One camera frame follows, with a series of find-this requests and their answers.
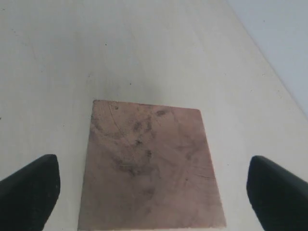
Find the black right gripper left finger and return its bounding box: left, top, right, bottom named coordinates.
left=0, top=154, right=61, bottom=231

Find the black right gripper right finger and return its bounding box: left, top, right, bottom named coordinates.
left=246, top=155, right=308, bottom=231

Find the largest wooden cube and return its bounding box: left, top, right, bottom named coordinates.
left=78, top=100, right=226, bottom=231

